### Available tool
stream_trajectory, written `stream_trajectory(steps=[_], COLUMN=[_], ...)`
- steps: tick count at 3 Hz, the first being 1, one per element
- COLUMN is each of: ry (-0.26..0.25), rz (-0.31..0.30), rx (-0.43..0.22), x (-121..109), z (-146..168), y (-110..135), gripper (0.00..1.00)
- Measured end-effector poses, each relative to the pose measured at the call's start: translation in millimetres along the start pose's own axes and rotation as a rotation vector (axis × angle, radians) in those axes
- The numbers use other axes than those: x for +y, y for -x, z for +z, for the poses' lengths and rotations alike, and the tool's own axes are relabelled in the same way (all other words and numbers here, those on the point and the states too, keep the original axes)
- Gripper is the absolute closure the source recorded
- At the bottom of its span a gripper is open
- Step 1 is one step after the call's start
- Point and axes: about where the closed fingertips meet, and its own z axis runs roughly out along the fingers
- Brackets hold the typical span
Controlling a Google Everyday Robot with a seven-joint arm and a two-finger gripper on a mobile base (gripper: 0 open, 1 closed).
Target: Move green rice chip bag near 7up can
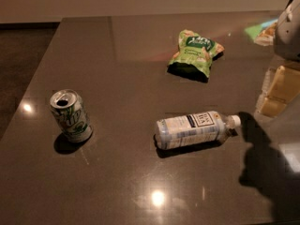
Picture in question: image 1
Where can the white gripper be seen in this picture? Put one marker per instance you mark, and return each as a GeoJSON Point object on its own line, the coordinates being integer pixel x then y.
{"type": "Point", "coordinates": [288, 37]}

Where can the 7up soda can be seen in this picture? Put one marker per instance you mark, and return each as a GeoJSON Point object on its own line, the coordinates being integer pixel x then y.
{"type": "Point", "coordinates": [68, 110]}

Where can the green rice chip bag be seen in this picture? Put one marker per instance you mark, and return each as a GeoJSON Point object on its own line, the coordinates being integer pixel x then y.
{"type": "Point", "coordinates": [195, 56]}

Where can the clear plastic tea bottle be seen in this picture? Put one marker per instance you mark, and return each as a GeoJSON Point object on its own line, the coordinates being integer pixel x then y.
{"type": "Point", "coordinates": [196, 128]}

